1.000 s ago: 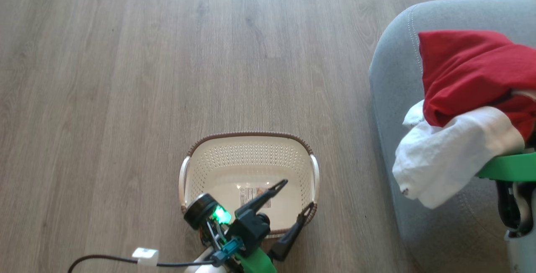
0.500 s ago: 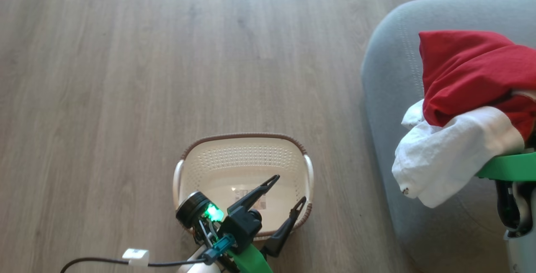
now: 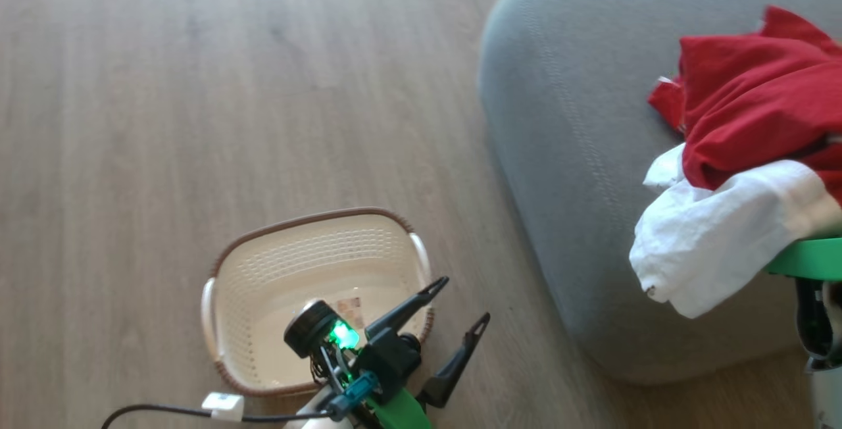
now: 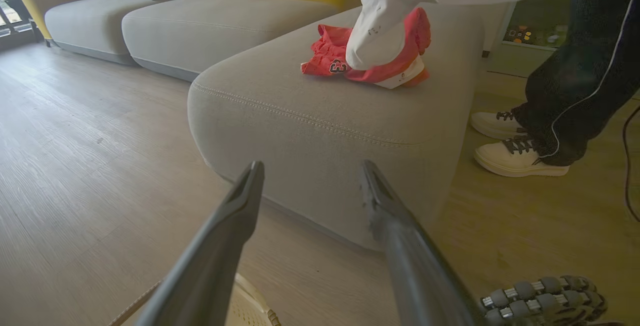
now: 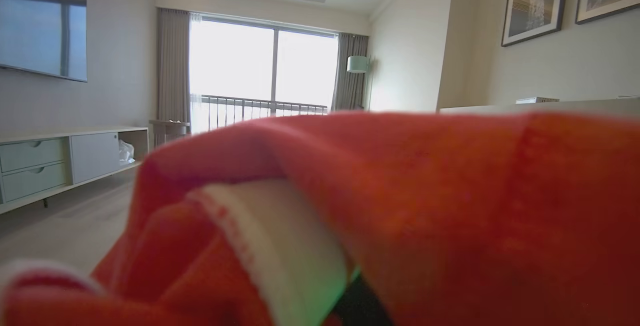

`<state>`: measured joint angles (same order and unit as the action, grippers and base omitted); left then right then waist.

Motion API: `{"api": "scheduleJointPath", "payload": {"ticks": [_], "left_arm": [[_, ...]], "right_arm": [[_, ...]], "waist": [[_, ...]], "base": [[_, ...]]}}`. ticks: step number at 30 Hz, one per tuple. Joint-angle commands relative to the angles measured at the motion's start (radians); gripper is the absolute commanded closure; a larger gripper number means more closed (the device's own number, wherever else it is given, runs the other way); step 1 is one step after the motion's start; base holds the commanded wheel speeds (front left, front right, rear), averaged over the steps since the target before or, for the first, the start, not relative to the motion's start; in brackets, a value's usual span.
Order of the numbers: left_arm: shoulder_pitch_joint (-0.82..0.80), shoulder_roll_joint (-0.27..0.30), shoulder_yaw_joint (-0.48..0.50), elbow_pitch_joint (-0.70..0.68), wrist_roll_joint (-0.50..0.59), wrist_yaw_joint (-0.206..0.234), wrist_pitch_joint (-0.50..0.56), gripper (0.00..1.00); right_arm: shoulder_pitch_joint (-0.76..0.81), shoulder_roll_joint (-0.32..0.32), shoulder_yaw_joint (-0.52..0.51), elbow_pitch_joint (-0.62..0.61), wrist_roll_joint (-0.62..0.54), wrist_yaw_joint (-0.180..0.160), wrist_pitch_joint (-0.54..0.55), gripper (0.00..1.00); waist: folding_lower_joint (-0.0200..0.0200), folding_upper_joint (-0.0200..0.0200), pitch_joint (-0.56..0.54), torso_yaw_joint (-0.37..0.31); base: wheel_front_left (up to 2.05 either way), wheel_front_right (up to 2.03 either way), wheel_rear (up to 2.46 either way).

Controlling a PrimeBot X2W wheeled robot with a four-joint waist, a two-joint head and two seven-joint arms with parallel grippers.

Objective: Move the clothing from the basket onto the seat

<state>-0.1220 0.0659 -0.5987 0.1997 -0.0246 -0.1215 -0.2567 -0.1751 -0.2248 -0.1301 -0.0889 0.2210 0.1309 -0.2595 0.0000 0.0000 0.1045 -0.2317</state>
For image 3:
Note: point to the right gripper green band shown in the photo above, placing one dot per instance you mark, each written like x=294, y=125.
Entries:
x=809, y=259

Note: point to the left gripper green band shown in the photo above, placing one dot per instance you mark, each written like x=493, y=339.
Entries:
x=312, y=327

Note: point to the red and white garment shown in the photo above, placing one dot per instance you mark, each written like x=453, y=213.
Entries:
x=743, y=87

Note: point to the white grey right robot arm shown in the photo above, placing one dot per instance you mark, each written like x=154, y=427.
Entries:
x=829, y=403

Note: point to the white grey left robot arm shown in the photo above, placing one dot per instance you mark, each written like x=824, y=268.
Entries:
x=316, y=421

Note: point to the cream plastic laundry basket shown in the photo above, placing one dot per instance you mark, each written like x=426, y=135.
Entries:
x=296, y=271

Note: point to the grey fabric sofa seat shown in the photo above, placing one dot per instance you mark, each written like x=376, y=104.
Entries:
x=579, y=152

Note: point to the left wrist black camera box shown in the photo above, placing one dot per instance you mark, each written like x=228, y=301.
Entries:
x=388, y=360

